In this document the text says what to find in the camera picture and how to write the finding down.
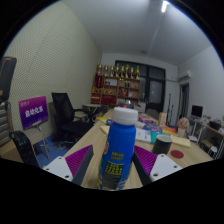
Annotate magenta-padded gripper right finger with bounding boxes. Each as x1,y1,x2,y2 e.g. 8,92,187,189
132,144,184,187

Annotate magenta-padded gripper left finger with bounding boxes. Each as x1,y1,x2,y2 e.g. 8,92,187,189
43,144,95,187

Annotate blue drink bottle white cap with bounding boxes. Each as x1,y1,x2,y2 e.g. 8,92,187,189
97,106,140,192

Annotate black mug white inside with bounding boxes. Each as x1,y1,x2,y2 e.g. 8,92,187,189
151,133,174,156

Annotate teal book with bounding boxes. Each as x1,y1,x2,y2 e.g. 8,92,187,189
149,130,168,145

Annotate white printed booklet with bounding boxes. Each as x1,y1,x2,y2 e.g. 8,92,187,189
134,127,153,144

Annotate flat round red coaster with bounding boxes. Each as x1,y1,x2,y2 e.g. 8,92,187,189
169,149,185,160

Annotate blue printed magazine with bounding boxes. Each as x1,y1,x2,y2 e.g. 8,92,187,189
143,123,163,133

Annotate orange red book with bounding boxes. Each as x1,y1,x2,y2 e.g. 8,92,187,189
161,125,179,136

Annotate pale yellow notebook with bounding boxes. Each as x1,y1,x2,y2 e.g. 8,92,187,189
170,134,192,149

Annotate cream book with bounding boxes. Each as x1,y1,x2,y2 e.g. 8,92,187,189
99,124,113,135

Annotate black office chair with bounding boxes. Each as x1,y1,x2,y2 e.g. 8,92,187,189
50,92,98,141

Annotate pink flowers in white pot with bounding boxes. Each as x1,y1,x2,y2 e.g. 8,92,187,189
176,117,190,138

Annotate black tripod stand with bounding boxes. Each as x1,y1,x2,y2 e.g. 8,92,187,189
167,94,175,126

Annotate small round table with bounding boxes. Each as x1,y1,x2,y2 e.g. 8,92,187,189
82,103,103,116

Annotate black chair backrest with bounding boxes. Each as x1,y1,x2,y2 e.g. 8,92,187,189
9,130,40,168

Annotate purple sign board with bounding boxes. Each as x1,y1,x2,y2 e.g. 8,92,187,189
18,95,50,131

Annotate white round stool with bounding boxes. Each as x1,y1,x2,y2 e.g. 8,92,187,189
211,145,221,159

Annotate cluttered side desk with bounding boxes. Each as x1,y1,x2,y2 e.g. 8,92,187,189
188,114,224,159

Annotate black computer monitor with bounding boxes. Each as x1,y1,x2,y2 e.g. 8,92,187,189
190,104,204,118

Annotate black framed glass door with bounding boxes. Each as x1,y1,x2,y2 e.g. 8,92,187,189
114,60,167,114

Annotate wooden shelf unit with trophies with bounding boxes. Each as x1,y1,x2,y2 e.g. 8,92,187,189
90,63,142,108

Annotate grey striped chair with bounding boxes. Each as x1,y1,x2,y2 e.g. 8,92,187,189
0,101,12,148

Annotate black flat panel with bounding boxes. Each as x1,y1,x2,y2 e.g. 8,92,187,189
0,56,18,104

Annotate white ceiling light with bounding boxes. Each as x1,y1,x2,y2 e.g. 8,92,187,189
160,0,170,14

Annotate small wooden frame stand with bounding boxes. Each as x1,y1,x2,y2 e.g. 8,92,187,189
157,112,168,127

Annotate white wall air conditioner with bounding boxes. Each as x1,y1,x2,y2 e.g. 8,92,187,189
178,69,194,81

